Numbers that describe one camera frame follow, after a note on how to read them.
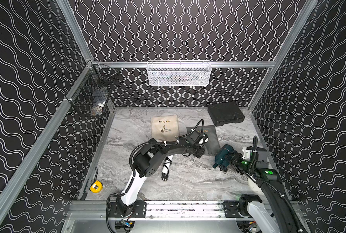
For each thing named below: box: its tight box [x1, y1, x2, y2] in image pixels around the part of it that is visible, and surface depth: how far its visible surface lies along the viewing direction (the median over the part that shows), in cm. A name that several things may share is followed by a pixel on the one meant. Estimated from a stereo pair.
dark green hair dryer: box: [212, 143, 238, 172], surface depth 82 cm
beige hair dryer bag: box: [150, 114, 180, 143], surface depth 110 cm
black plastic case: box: [207, 101, 245, 127], surface depth 113 cm
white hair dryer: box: [161, 154, 174, 183], surface depth 87 cm
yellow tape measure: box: [89, 180, 103, 193], surface depth 82 cm
